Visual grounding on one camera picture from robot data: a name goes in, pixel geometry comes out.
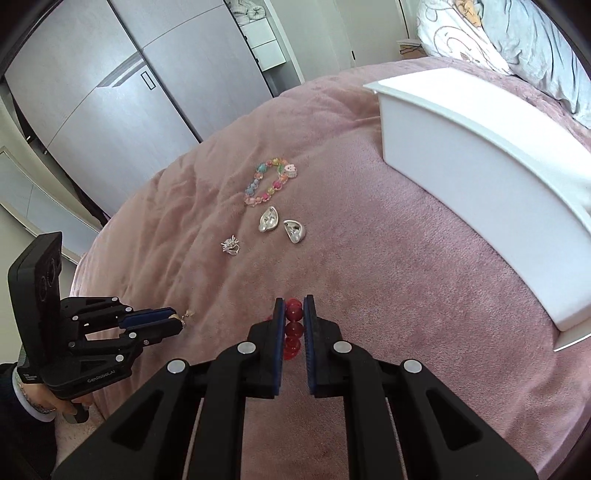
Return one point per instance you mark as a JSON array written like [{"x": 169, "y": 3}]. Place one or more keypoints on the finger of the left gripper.
[
  {"x": 133, "y": 330},
  {"x": 147, "y": 316}
]

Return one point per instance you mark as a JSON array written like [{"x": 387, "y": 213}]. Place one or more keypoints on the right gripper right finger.
[{"x": 339, "y": 369}]

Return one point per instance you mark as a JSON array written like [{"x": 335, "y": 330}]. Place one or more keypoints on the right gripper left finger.
[{"x": 249, "y": 369}]

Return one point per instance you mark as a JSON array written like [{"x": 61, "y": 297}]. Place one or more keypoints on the silver shell earring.
[
  {"x": 296, "y": 231},
  {"x": 269, "y": 220}
]

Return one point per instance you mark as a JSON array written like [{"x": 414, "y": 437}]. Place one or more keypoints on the person's left hand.
[{"x": 41, "y": 398}]

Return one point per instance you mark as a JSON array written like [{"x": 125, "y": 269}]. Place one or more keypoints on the pink plush bedspread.
[{"x": 402, "y": 275}]

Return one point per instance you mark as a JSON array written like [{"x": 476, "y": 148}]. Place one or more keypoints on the grey sliding wardrobe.
[{"x": 117, "y": 90}]

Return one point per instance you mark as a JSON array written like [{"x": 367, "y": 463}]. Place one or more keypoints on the white plastic storage box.
[{"x": 514, "y": 175}]

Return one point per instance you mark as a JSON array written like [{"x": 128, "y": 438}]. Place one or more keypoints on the white open shelf column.
[{"x": 273, "y": 53}]

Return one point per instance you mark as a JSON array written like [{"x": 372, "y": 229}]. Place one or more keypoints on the folded white towels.
[{"x": 246, "y": 11}]

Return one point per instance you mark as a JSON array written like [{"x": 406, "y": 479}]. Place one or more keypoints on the wooden bedside table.
[{"x": 411, "y": 49}]

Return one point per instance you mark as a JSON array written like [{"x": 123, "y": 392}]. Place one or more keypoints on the white patterned pillow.
[{"x": 453, "y": 29}]

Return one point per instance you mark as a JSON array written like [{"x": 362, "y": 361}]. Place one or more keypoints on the grey rumpled duvet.
[{"x": 537, "y": 52}]

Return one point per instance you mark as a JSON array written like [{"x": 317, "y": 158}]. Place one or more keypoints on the black left gripper camera box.
[{"x": 33, "y": 281}]

